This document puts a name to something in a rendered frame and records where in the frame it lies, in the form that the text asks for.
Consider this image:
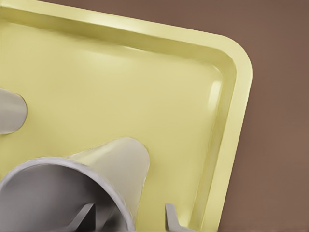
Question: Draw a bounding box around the pale yellow tray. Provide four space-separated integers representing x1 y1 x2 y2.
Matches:
0 0 253 232

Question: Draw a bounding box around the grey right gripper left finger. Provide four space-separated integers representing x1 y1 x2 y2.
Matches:
64 202 97 232

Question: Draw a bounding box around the white IKEA cup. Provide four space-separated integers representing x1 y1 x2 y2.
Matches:
0 137 150 232
0 87 28 134

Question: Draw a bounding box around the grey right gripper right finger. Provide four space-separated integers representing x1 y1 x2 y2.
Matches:
165 203 187 232

